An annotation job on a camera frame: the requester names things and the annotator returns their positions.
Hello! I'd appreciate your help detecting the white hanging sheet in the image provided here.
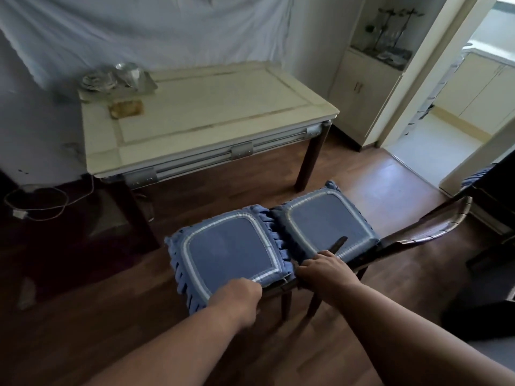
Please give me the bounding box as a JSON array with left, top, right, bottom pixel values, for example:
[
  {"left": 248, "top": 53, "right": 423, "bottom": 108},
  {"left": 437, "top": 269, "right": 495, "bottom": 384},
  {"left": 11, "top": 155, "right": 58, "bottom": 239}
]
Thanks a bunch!
[{"left": 0, "top": 0, "right": 294, "bottom": 90}]

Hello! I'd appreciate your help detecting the white cable with charger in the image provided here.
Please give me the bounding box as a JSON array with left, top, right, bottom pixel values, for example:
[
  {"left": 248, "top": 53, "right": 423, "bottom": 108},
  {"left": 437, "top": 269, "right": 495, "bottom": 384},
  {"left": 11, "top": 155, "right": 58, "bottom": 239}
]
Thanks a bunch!
[{"left": 4, "top": 175, "right": 95, "bottom": 221}]

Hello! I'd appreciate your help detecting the person's right forearm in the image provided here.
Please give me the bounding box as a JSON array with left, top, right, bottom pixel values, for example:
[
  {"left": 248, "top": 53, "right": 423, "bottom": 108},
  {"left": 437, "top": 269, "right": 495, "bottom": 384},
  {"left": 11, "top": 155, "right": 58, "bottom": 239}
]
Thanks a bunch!
[{"left": 322, "top": 273, "right": 515, "bottom": 386}]

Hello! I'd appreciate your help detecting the brown cloth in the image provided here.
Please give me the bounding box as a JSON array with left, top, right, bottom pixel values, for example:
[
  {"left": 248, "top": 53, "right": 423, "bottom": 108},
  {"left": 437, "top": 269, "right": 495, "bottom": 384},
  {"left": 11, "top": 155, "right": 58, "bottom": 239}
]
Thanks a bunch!
[{"left": 109, "top": 99, "right": 145, "bottom": 119}]

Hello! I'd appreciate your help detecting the dark wooden chair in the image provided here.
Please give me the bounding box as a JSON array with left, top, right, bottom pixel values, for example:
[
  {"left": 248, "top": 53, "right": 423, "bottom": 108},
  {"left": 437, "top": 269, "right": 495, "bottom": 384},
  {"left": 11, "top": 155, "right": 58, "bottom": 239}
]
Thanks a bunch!
[
  {"left": 262, "top": 273, "right": 300, "bottom": 323},
  {"left": 298, "top": 196, "right": 473, "bottom": 318}
]

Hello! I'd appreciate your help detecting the glass holder rack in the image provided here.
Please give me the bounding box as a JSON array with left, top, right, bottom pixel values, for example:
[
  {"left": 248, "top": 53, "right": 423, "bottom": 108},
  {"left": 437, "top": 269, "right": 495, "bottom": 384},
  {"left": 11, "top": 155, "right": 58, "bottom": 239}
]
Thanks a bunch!
[{"left": 364, "top": 8, "right": 425, "bottom": 57}]

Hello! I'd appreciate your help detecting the cream kitchen cabinet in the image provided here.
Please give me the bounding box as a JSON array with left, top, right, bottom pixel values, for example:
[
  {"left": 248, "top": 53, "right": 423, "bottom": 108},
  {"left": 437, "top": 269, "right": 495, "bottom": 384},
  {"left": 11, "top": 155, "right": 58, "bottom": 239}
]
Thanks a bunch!
[{"left": 432, "top": 52, "right": 515, "bottom": 135}]

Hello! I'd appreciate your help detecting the person's left hand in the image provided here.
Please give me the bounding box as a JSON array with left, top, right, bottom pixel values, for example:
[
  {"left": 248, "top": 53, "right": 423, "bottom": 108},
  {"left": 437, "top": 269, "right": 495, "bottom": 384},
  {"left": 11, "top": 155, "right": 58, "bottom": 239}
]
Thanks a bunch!
[{"left": 207, "top": 278, "right": 264, "bottom": 328}]

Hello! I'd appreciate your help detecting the metal serving tray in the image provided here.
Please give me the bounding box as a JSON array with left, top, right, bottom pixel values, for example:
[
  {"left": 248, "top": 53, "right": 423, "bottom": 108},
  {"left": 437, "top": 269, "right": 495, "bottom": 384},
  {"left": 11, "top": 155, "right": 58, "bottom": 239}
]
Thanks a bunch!
[{"left": 78, "top": 68, "right": 159, "bottom": 103}]

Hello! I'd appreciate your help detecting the dark wooden furniture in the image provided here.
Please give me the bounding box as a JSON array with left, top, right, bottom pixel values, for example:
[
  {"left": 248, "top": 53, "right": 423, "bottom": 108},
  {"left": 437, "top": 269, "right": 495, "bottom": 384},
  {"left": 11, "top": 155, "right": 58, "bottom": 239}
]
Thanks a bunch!
[{"left": 463, "top": 149, "right": 515, "bottom": 272}]

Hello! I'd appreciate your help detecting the person's left forearm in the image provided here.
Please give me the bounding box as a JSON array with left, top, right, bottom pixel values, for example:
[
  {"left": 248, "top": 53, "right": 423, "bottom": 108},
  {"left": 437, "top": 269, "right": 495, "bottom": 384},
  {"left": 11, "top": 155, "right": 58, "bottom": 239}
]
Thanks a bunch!
[{"left": 86, "top": 303, "right": 258, "bottom": 386}]

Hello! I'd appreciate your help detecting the cream dining table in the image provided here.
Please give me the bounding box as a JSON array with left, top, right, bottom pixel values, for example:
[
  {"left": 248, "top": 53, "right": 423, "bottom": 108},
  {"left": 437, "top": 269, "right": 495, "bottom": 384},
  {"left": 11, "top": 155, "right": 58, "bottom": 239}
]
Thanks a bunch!
[{"left": 78, "top": 61, "right": 340, "bottom": 254}]

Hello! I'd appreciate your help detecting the person's right hand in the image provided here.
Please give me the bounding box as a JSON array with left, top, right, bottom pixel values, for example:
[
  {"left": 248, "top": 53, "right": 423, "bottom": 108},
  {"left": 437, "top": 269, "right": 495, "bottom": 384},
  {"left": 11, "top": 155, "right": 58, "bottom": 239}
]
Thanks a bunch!
[{"left": 296, "top": 250, "right": 355, "bottom": 296}]

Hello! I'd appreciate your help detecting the metal cup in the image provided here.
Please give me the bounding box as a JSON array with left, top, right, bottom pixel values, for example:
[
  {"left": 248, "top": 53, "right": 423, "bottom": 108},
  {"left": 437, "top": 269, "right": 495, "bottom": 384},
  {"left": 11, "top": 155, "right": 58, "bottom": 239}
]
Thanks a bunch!
[{"left": 115, "top": 62, "right": 141, "bottom": 88}]

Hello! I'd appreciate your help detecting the cream sideboard cabinet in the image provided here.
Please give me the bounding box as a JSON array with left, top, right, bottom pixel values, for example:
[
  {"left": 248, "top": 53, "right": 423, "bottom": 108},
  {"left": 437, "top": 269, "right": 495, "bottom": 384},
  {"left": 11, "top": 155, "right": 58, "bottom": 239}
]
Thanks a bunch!
[{"left": 328, "top": 47, "right": 405, "bottom": 151}]

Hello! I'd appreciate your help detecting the blue fringed seat cushion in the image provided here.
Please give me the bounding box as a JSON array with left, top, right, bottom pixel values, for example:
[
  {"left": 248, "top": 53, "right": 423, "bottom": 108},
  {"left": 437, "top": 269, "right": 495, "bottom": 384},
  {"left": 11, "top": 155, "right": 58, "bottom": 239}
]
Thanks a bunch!
[
  {"left": 270, "top": 181, "right": 381, "bottom": 266},
  {"left": 164, "top": 205, "right": 296, "bottom": 316}
]

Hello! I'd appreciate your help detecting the blue striped cushion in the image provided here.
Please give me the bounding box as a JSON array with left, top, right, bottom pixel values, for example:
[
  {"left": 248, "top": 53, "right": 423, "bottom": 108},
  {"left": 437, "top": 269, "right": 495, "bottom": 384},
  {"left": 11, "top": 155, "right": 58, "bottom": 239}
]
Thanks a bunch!
[{"left": 462, "top": 165, "right": 495, "bottom": 188}]

